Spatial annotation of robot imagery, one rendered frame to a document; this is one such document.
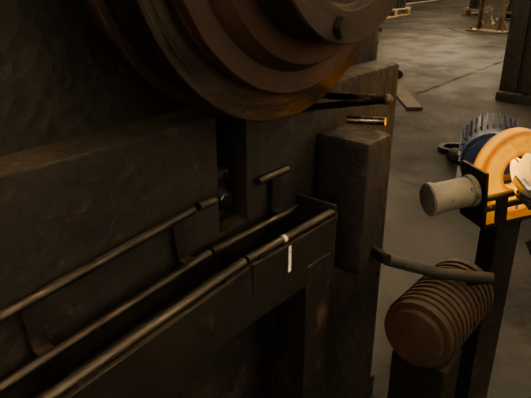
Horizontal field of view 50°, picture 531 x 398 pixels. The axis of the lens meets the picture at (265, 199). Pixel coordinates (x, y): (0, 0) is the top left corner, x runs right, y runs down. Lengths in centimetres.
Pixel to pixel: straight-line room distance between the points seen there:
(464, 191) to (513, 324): 98
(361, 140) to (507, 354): 109
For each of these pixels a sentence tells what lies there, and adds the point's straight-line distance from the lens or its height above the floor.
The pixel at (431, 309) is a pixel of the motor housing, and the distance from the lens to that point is 99.
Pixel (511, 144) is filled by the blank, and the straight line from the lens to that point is 108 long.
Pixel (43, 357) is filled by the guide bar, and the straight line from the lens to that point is 65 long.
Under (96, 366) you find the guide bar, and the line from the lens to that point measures 61.
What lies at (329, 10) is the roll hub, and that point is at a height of 101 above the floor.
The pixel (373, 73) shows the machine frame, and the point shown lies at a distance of 107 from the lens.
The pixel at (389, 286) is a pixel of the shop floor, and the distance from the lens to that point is 206.
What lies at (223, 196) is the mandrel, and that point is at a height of 75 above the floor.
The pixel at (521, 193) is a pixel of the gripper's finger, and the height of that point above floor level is 70.
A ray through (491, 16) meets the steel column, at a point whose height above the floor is 21.
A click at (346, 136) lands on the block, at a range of 92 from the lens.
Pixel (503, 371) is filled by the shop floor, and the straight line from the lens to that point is 178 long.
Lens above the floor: 106
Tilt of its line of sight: 23 degrees down
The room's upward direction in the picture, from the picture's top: straight up
